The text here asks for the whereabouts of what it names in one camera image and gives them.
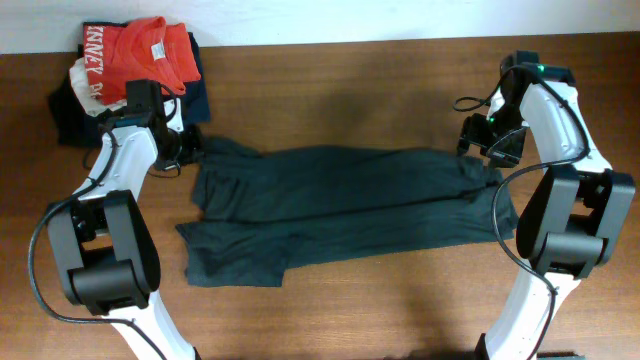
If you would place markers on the navy folded shirt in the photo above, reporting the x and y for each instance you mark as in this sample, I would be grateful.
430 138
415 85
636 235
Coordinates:
77 115

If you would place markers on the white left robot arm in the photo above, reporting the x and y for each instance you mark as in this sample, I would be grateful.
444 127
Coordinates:
106 259

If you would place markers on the red folded shirt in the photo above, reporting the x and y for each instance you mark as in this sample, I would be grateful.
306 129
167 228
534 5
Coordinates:
146 48

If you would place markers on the dark green t-shirt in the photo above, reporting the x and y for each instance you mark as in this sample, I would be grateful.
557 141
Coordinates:
266 213

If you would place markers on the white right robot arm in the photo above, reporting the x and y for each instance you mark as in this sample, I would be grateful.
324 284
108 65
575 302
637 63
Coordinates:
531 121

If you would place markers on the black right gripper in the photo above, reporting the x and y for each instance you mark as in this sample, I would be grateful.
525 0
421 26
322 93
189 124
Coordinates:
473 132

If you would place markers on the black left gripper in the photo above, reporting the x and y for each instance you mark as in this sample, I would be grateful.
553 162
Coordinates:
196 146

